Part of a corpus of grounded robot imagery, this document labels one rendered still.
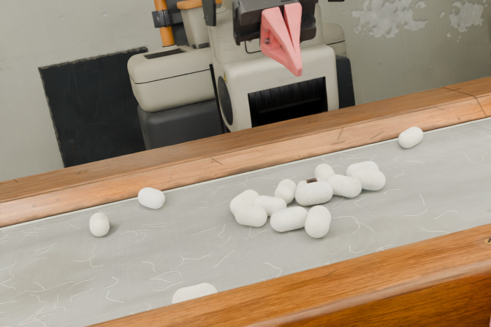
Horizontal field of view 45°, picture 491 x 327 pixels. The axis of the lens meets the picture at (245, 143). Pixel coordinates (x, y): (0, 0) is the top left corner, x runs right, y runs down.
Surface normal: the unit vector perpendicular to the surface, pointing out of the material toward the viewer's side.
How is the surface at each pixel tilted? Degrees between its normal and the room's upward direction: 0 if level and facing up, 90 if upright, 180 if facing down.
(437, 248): 0
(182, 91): 90
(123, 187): 45
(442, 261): 0
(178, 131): 90
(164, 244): 0
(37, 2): 90
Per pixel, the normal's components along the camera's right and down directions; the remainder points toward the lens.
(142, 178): 0.02, -0.50
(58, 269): -0.17, -0.95
